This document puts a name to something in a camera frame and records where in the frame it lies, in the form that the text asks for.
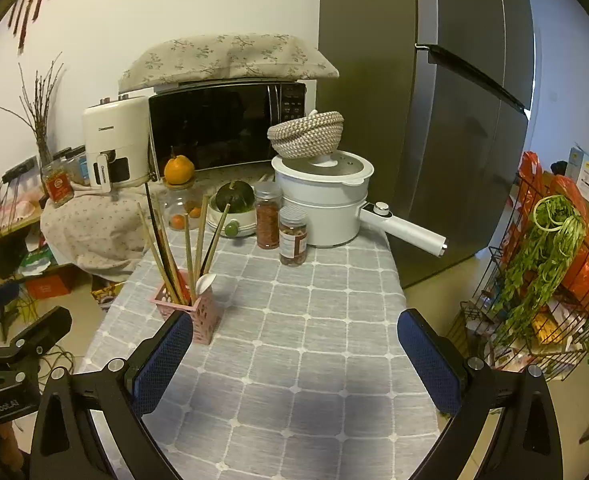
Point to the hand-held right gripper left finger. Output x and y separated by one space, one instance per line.
164 360

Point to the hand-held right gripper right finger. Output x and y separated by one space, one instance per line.
427 360

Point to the pink perforated utensil holder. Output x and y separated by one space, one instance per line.
199 317

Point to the white ceramic spoon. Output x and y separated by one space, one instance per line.
204 285

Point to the bunch of wooden chopsticks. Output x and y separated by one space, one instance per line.
189 255

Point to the person's left hand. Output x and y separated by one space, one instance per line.
13 442

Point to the red flat box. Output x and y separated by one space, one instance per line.
49 287

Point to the dotted beige draped cloth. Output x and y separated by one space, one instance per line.
94 235

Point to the small red label jar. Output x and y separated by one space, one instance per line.
57 185

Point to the grey checked tablecloth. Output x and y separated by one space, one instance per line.
299 335

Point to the small tangerine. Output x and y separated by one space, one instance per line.
192 206
177 221

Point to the small green fruit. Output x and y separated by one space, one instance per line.
231 229

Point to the clear glass jar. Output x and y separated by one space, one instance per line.
174 202

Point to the white ceramic dish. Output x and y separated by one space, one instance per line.
244 220

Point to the tall clear spice jar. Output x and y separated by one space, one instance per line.
268 220

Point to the short red label jar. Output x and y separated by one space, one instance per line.
293 240

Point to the dark green squash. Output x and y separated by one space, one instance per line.
233 197

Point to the dried branches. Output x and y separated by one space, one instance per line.
39 120

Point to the white electric cooking pot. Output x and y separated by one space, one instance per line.
324 205

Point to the large orange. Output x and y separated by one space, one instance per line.
179 170

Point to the white air fryer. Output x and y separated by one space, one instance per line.
114 135

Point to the grey refrigerator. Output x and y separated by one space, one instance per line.
424 135

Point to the black microwave oven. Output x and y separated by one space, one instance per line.
214 130

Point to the red wall ornament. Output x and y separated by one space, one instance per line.
29 5

